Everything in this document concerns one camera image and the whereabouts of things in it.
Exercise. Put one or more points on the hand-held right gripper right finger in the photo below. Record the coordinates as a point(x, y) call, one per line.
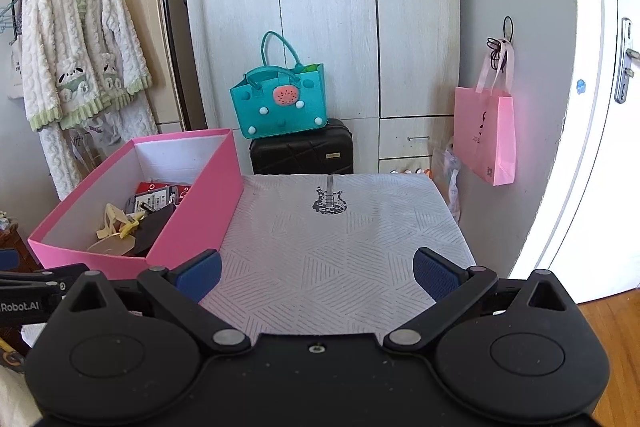
point(435, 274)

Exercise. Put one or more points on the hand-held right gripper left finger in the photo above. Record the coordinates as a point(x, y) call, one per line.
point(200, 277)

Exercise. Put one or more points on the pink storage box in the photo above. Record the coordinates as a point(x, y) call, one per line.
point(200, 212)

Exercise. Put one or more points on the black case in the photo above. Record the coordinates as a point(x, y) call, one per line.
point(155, 229)

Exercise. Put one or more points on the grey portable router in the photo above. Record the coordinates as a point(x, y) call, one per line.
point(150, 199)

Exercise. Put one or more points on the beige rounded case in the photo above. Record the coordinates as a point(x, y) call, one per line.
point(107, 247)

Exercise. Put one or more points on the pale yellow hair clip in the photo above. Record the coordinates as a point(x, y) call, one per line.
point(115, 217)

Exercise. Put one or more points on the brown wooden cabinet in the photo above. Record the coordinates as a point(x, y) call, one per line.
point(17, 249)

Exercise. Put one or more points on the orange ringed dark object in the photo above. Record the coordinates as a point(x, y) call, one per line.
point(12, 354)

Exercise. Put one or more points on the clear plastic bag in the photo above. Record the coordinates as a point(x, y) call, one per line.
point(447, 187)

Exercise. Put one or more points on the row of small bottles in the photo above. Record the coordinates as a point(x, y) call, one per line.
point(410, 172)

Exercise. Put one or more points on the pink shopping bag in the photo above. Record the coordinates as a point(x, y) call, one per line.
point(487, 132)

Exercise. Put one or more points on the black suitcase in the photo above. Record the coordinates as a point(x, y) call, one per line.
point(300, 157)

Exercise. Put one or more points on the printed plastic bag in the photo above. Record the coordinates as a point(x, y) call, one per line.
point(95, 142)

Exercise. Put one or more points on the white door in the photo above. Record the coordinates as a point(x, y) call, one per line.
point(590, 157)

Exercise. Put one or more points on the teal felt handbag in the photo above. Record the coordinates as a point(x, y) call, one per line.
point(310, 97)

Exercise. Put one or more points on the white tote bag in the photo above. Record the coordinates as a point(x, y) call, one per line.
point(15, 72)

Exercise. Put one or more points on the blue round sticker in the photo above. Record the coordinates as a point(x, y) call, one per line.
point(580, 87)

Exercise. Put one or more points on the white fluffy robe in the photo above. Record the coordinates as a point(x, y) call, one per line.
point(65, 37)

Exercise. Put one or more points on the white wardrobe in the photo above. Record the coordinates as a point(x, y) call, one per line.
point(325, 7)

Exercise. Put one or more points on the dark door frame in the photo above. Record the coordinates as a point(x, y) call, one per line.
point(172, 32)

